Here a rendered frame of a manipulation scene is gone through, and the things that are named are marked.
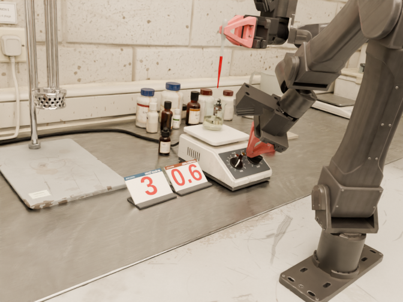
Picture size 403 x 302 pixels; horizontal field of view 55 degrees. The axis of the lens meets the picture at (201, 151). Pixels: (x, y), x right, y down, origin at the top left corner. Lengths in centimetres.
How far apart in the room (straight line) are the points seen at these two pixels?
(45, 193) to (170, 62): 74
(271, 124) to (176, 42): 67
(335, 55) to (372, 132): 17
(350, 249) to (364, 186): 9
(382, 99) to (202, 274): 34
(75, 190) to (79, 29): 55
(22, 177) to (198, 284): 44
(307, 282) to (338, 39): 36
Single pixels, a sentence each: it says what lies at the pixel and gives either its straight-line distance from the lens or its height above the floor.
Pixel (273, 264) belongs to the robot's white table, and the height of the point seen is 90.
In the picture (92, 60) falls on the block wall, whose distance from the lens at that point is 121.
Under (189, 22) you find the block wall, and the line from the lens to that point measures 139.
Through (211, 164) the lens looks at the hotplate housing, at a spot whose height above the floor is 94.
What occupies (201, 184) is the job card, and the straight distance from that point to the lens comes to 84.
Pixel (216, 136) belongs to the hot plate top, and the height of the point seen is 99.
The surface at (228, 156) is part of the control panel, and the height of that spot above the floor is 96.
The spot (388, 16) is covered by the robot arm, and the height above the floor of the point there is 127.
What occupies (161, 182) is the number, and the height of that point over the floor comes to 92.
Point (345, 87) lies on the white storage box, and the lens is 199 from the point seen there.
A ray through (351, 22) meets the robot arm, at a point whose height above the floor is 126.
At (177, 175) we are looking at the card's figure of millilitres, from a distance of 81.
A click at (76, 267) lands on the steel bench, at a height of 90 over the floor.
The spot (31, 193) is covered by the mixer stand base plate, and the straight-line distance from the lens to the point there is 78.
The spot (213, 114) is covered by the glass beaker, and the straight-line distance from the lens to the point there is 90.
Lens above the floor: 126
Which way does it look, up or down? 21 degrees down
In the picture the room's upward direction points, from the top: 6 degrees clockwise
